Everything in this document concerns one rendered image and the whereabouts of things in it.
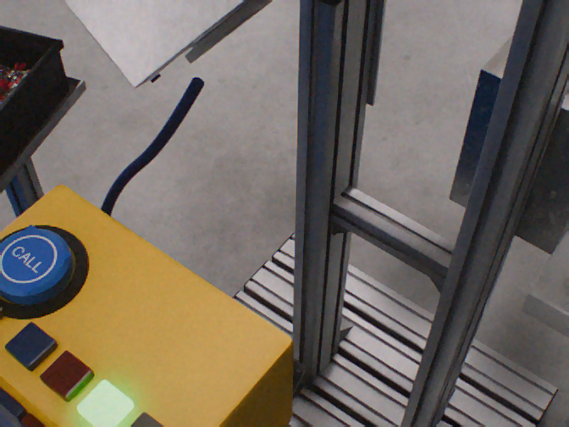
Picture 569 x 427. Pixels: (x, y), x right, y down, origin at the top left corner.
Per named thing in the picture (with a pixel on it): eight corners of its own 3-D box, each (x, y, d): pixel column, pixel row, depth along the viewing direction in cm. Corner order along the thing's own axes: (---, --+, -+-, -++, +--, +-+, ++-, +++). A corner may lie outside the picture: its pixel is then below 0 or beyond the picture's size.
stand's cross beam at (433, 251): (462, 268, 102) (468, 250, 99) (448, 288, 100) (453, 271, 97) (346, 202, 109) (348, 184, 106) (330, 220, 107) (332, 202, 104)
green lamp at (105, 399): (135, 407, 33) (133, 401, 33) (107, 437, 32) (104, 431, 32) (106, 384, 34) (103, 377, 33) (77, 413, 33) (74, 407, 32)
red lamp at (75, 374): (96, 376, 34) (94, 369, 34) (68, 405, 33) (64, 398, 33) (69, 353, 35) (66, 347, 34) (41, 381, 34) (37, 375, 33)
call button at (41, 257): (91, 271, 38) (85, 250, 37) (33, 325, 36) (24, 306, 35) (39, 232, 40) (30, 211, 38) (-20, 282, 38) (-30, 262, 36)
